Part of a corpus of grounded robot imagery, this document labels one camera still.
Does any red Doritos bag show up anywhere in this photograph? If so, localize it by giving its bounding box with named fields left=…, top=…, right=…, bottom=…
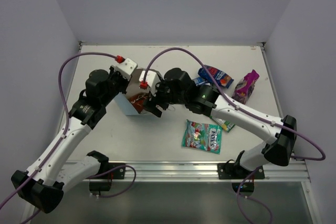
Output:
left=128, top=92, right=149, bottom=114

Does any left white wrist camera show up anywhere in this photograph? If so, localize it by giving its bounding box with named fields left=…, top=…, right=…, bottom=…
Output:
left=114, top=56, right=138, bottom=80

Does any teal Fox's candy bag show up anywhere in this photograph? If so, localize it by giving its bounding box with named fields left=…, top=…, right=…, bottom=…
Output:
left=181, top=120, right=222, bottom=154

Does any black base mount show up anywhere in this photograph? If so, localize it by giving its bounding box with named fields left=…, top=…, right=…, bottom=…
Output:
left=217, top=158, right=274, bottom=224
left=88, top=163, right=137, bottom=199

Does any purple snack bag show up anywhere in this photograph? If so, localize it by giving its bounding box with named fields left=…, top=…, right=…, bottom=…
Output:
left=232, top=69, right=259, bottom=104

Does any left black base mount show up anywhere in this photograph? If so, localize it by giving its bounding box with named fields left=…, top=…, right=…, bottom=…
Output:
left=88, top=163, right=137, bottom=199

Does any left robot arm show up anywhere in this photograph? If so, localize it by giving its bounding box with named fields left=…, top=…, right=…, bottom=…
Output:
left=11, top=65, right=136, bottom=214

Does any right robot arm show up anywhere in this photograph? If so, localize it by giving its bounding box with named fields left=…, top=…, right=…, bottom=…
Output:
left=139, top=68, right=296, bottom=178

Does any blue white snack bag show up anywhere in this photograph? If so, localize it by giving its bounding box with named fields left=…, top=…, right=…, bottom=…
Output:
left=193, top=77, right=211, bottom=86

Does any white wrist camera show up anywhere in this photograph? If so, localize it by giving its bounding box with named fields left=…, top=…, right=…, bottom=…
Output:
left=114, top=56, right=138, bottom=80
left=139, top=70, right=161, bottom=96

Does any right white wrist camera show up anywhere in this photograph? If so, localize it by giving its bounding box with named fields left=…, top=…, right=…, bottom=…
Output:
left=139, top=70, right=161, bottom=96

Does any navy sweet chilli crisp bag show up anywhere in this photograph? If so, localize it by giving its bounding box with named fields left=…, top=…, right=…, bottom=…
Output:
left=198, top=65, right=234, bottom=88

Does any green candy bag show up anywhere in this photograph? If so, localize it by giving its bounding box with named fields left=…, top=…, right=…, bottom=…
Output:
left=212, top=118, right=235, bottom=133

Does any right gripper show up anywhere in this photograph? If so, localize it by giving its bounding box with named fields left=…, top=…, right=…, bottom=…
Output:
left=143, top=77, right=188, bottom=117

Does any aluminium front rail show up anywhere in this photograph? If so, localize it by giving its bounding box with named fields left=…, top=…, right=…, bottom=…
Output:
left=62, top=159, right=310, bottom=183

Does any light blue paper bag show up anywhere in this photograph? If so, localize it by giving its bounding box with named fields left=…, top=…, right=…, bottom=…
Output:
left=114, top=68, right=150, bottom=116

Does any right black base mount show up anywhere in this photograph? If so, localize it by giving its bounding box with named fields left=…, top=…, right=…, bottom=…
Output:
left=217, top=158, right=274, bottom=224

